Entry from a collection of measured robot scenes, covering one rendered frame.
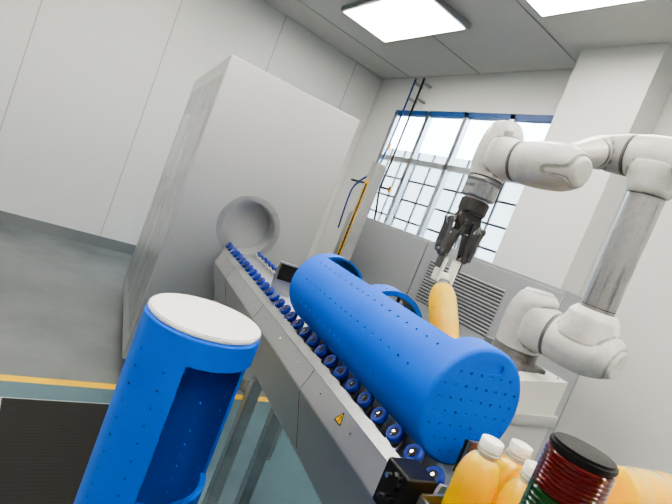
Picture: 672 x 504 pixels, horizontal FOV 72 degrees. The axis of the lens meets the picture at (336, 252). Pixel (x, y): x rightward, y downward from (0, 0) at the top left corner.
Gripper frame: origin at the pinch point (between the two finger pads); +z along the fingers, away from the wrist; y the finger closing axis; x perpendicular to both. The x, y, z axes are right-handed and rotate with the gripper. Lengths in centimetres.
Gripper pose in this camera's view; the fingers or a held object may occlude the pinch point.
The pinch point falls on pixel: (445, 271)
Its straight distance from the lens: 126.2
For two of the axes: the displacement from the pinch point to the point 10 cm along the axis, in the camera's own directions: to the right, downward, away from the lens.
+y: -8.4, -3.0, -4.4
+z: -3.8, 9.2, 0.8
